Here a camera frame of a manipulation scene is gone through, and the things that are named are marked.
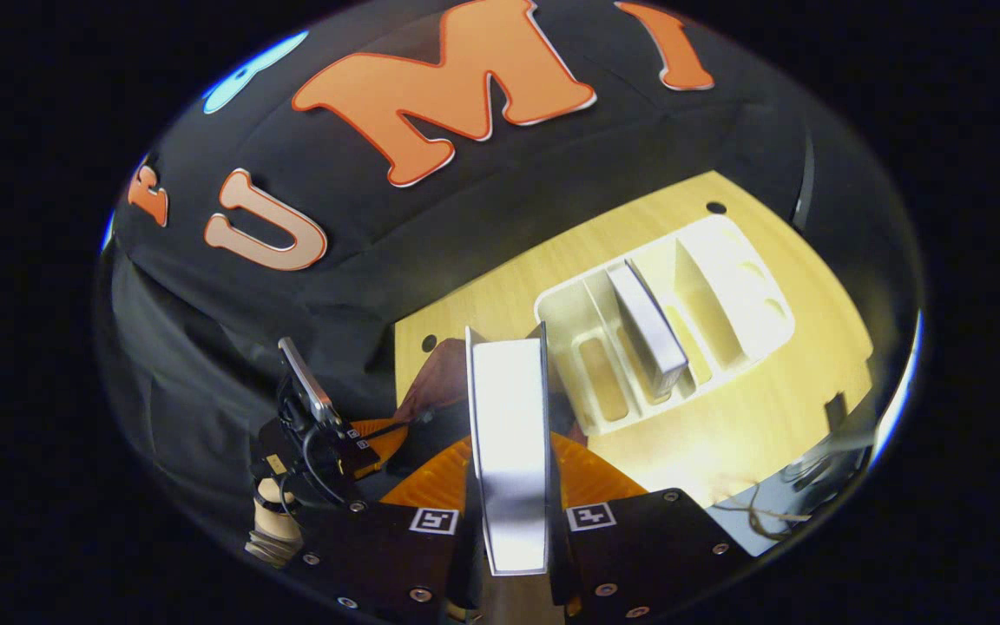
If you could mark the white portrait cover book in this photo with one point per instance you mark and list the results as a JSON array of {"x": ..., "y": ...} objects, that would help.
[{"x": 509, "y": 451}]

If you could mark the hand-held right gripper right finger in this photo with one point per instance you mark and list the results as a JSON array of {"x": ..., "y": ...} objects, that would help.
[{"x": 639, "y": 547}]

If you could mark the thin black pole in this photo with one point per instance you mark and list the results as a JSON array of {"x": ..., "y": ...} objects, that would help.
[{"x": 804, "y": 182}]

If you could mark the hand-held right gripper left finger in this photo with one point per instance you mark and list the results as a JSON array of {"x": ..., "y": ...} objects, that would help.
[{"x": 378, "y": 555}]

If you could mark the black backdrop cloth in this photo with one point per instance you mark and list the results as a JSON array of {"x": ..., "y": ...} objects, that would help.
[{"x": 465, "y": 217}]

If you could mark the blue cover book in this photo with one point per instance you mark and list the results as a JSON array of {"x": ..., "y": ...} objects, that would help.
[{"x": 652, "y": 330}]

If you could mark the white plastic bookshelf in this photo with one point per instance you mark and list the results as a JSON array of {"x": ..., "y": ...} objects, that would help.
[{"x": 726, "y": 295}]

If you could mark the maroon fabric schoolbag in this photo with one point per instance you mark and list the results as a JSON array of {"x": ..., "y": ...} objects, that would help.
[{"x": 439, "y": 382}]

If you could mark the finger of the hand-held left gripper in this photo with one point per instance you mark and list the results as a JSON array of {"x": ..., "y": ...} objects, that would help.
[{"x": 383, "y": 438}]

